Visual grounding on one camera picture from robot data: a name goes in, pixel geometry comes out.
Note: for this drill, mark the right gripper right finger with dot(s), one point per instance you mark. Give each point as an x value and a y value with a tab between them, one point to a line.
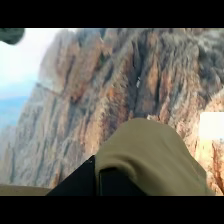
115	185

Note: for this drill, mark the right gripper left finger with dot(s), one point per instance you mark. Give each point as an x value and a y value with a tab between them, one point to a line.
81	181

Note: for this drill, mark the dark green garment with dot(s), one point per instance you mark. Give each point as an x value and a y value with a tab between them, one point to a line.
10	35

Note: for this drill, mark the brown shirt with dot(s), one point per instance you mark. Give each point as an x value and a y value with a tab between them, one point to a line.
150	156

